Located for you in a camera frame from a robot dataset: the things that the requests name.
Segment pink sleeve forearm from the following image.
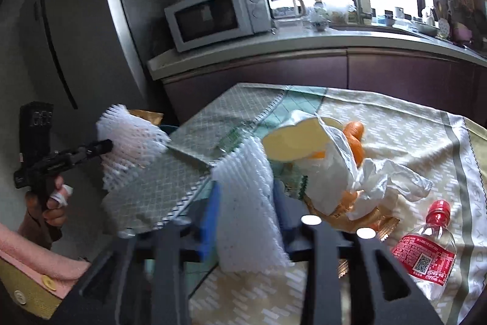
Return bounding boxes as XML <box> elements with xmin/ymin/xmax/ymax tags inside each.
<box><xmin>1</xmin><ymin>224</ymin><xmax>91</xmax><ymax>299</ymax></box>

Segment white foam fruit net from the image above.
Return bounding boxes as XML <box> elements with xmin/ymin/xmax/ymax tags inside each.
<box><xmin>211</xmin><ymin>136</ymin><xmax>292</xmax><ymax>272</ymax></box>
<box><xmin>96</xmin><ymin>104</ymin><xmax>170</xmax><ymax>193</ymax></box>

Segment pale yellow fruit peel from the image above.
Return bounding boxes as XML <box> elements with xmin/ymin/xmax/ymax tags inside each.
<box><xmin>262</xmin><ymin>117</ymin><xmax>331</xmax><ymax>162</ymax></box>

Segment patterned green beige tablecloth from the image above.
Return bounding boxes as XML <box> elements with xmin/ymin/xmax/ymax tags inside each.
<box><xmin>103</xmin><ymin>83</ymin><xmax>486</xmax><ymax>324</ymax></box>

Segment golden plastic snack wrapper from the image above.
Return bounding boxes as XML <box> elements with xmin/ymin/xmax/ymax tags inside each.
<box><xmin>303</xmin><ymin>191</ymin><xmax>400</xmax><ymax>241</ymax></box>

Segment pink pot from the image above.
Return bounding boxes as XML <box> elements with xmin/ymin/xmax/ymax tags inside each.
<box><xmin>452</xmin><ymin>22</ymin><xmax>472</xmax><ymax>42</ymax></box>

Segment kitchen counter with purple cabinets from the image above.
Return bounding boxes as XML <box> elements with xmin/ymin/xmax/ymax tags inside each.
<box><xmin>148</xmin><ymin>26</ymin><xmax>486</xmax><ymax>125</ymax></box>

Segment clear bottle red label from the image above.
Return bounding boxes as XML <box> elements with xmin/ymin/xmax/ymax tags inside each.
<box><xmin>391</xmin><ymin>200</ymin><xmax>457</xmax><ymax>303</ymax></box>

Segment glass pitcher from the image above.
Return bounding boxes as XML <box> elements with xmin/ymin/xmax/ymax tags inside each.
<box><xmin>270</xmin><ymin>0</ymin><xmax>306</xmax><ymax>20</ymax></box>

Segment person's left hand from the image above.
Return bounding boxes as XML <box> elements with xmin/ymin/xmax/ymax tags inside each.
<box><xmin>26</xmin><ymin>176</ymin><xmax>73</xmax><ymax>228</ymax></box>

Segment white microwave oven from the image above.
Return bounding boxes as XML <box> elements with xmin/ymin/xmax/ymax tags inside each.
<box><xmin>164</xmin><ymin>0</ymin><xmax>272</xmax><ymax>52</ymax></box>

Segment grey refrigerator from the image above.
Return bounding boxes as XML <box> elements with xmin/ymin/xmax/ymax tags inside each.
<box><xmin>0</xmin><ymin>0</ymin><xmax>169</xmax><ymax>128</ymax></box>

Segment orange peel piece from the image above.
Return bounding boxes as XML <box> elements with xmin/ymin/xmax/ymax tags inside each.
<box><xmin>342</xmin><ymin>121</ymin><xmax>365</xmax><ymax>167</ymax></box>

